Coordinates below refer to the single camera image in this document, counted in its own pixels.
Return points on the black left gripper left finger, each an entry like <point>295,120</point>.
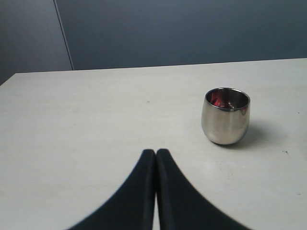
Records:
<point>131,207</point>

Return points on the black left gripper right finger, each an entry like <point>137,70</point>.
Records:
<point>181,206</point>

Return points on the red candies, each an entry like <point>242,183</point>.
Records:
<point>219,100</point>

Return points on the stainless steel cup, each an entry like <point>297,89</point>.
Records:
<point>226,126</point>

